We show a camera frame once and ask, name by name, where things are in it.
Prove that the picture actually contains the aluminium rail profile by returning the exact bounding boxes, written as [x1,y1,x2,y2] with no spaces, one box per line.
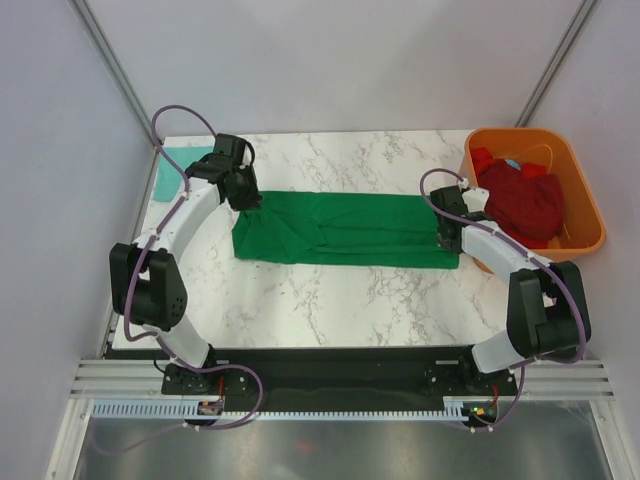
[70,359,614,401]

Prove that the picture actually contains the aluminium frame post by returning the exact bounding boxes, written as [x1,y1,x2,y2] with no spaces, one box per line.
[69,0,153,143]
[514,0,600,128]

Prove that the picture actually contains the green t shirt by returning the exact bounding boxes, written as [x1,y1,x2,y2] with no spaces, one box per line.
[232,191,459,270]

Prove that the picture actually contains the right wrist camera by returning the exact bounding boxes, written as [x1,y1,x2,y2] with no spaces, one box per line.
[458,178,490,213]

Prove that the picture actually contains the white slotted cable duct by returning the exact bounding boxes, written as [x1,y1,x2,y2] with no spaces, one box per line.
[91,397,471,422]

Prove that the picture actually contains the bright red t shirt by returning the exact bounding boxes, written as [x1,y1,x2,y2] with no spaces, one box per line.
[471,147,547,181]

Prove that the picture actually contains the left aluminium frame post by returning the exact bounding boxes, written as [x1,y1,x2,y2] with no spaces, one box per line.
[69,0,153,143]

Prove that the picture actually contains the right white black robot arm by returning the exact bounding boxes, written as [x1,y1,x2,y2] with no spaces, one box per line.
[427,186,591,394]

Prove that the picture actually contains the orange plastic bin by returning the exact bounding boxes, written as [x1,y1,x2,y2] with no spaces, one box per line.
[460,128,605,262]

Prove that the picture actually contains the dark red t shirt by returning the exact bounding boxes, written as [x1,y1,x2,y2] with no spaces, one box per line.
[477,159,564,249]

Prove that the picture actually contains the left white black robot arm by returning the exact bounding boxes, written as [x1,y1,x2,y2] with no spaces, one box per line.
[109,134,262,393]

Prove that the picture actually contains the folded teal t shirt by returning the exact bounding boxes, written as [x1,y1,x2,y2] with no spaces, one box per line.
[152,146,213,203]

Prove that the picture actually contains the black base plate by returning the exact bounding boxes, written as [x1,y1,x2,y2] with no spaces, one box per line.
[161,346,516,411]

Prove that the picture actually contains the right aluminium frame post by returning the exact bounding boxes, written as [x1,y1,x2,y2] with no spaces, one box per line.
[514,0,600,128]

